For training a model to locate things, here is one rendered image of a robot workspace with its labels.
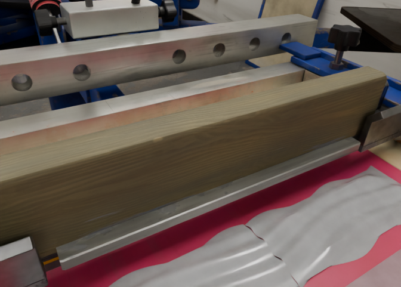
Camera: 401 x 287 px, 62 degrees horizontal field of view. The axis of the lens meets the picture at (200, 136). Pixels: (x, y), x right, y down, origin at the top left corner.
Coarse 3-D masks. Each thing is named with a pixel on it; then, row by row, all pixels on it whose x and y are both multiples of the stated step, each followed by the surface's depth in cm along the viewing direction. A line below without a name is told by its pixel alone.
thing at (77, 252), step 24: (336, 144) 34; (288, 168) 30; (312, 168) 32; (216, 192) 27; (240, 192) 28; (144, 216) 25; (168, 216) 25; (192, 216) 26; (96, 240) 23; (120, 240) 23; (72, 264) 22
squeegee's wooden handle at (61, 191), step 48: (288, 96) 28; (336, 96) 30; (48, 144) 21; (96, 144) 21; (144, 144) 22; (192, 144) 24; (240, 144) 27; (288, 144) 30; (0, 192) 18; (48, 192) 20; (96, 192) 22; (144, 192) 24; (192, 192) 26; (0, 240) 20; (48, 240) 22
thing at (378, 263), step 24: (336, 168) 37; (360, 168) 37; (384, 168) 37; (264, 192) 33; (288, 192) 33; (312, 192) 34; (240, 216) 30; (264, 240) 28; (384, 240) 29; (360, 264) 27; (384, 264) 27
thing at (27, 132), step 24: (240, 72) 50; (264, 72) 50; (288, 72) 51; (312, 72) 51; (144, 96) 42; (168, 96) 43; (192, 96) 43; (216, 96) 45; (240, 96) 48; (24, 120) 36; (48, 120) 37; (72, 120) 37; (96, 120) 38; (120, 120) 39; (0, 144) 34; (24, 144) 35
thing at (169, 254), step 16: (224, 208) 31; (192, 224) 29; (208, 224) 30; (224, 224) 30; (240, 224) 30; (144, 240) 28; (160, 240) 28; (176, 240) 28; (192, 240) 28; (208, 240) 28; (112, 256) 26; (128, 256) 26; (144, 256) 27; (160, 256) 27; (176, 256) 27; (48, 272) 25; (64, 272) 25; (80, 272) 25; (96, 272) 25; (112, 272) 25; (128, 272) 25
